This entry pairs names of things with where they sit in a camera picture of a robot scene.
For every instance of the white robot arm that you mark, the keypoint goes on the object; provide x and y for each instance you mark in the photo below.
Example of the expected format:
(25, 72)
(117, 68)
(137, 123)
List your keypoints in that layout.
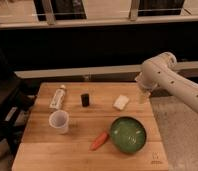
(157, 71)

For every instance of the black eraser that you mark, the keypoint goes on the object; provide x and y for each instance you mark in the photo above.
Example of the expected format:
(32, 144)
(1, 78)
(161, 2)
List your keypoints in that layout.
(85, 99)

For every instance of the green bowl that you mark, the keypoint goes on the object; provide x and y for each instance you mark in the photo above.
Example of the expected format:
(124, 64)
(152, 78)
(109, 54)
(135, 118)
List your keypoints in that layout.
(128, 134)

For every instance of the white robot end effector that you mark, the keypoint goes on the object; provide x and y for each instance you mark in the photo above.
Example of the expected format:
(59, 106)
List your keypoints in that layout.
(143, 95)

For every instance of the white sponge block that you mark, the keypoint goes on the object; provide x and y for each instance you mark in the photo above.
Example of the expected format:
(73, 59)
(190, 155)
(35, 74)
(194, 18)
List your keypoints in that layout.
(121, 102)

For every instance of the orange carrot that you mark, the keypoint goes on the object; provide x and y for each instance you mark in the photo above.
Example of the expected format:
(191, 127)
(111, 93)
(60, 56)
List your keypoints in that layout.
(99, 140)

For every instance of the black side table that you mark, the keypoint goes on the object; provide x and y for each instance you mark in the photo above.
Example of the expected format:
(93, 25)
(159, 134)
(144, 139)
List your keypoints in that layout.
(12, 101)

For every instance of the white plastic cup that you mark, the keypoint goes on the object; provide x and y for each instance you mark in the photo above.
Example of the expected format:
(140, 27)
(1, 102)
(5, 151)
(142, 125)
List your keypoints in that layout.
(59, 120)

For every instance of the white plastic bottle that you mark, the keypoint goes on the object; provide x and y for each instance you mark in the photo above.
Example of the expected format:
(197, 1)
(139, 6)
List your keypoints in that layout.
(58, 97)

